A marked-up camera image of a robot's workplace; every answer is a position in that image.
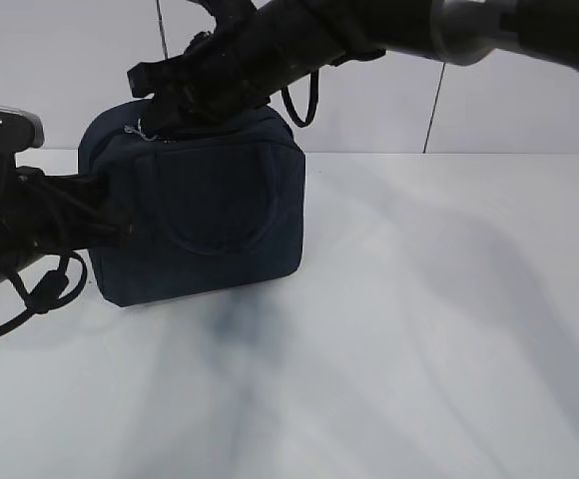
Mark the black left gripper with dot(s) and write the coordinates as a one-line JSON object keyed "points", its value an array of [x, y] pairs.
{"points": [[42, 214]]}

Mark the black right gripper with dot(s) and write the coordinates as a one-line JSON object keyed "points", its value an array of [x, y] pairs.
{"points": [[220, 76]]}

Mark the dark navy lunch bag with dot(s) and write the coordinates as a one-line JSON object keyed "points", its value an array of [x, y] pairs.
{"points": [[213, 207]]}

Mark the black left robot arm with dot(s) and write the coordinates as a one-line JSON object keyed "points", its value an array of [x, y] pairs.
{"points": [[56, 215]]}

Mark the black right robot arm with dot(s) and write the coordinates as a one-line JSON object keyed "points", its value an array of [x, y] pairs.
{"points": [[331, 33]]}

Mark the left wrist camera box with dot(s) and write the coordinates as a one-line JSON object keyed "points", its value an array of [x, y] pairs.
{"points": [[0, 135]]}

